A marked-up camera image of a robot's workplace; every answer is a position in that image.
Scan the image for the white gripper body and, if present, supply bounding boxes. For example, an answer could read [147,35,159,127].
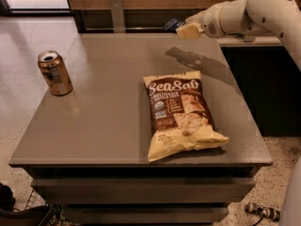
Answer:
[200,3,225,39]

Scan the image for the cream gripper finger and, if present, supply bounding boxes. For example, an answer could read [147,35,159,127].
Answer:
[176,23,204,39]
[185,11,205,24]

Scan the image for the blue rxbar blueberry bar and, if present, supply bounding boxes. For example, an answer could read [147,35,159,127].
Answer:
[164,18,184,33]

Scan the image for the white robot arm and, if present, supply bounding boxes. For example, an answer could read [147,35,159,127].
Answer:
[176,0,301,70]

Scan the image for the orange soda can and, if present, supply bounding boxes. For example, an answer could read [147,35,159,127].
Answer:
[38,50,73,96]

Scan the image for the sea salt chips bag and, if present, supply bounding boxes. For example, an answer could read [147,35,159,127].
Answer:
[144,71,230,162]

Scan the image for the grey drawer cabinet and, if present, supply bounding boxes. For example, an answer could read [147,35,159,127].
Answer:
[10,34,272,225]

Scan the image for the right metal bracket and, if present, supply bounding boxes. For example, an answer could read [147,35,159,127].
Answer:
[242,35,256,42]

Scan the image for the metal bracket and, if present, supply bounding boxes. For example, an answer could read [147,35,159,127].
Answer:
[242,35,256,42]
[109,0,126,33]

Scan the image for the left metal bracket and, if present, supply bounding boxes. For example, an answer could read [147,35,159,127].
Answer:
[109,0,126,33]

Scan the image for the black white striped cable connector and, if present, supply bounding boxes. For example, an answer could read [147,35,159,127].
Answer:
[245,202,280,221]

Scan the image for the dark bag with wire basket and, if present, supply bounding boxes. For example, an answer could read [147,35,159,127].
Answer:
[0,184,74,226]

